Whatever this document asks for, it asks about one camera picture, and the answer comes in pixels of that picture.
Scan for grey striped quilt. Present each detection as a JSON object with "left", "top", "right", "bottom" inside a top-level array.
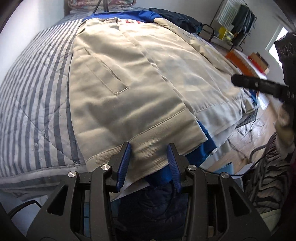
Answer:
[{"left": 1, "top": 14, "right": 86, "bottom": 201}]

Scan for floral folded blankets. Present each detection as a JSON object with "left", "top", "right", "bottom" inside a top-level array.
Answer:
[{"left": 68, "top": 0, "right": 137, "bottom": 10}]

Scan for hanging striped cloth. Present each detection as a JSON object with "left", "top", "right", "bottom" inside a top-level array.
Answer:
[{"left": 215, "top": 0, "right": 243, "bottom": 28}]

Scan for black metal clothes rack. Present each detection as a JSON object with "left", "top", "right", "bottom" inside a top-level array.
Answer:
[{"left": 198, "top": 1, "right": 257, "bottom": 51}]

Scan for hanging dark clothes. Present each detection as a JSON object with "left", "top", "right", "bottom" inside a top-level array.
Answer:
[{"left": 231, "top": 4, "right": 257, "bottom": 46}]

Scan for gloved right hand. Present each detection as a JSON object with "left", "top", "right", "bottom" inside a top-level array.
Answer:
[{"left": 274, "top": 103, "right": 295, "bottom": 159}]

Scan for brown cardboard box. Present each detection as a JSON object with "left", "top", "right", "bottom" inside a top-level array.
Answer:
[{"left": 248, "top": 52, "right": 269, "bottom": 75}]

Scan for yellow box on rack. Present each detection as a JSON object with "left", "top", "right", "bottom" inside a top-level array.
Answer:
[{"left": 218, "top": 27, "right": 234, "bottom": 43}]

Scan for window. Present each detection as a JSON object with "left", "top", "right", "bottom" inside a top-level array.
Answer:
[{"left": 265, "top": 24, "right": 290, "bottom": 69}]

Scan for dark navy garment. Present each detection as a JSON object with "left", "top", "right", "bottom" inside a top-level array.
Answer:
[{"left": 149, "top": 8, "right": 202, "bottom": 34}]

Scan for orange blanket bundle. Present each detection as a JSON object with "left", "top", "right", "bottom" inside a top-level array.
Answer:
[{"left": 225, "top": 49, "right": 259, "bottom": 77}]

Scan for beige and blue jacket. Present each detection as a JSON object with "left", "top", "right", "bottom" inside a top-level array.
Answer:
[{"left": 69, "top": 10, "right": 258, "bottom": 197}]

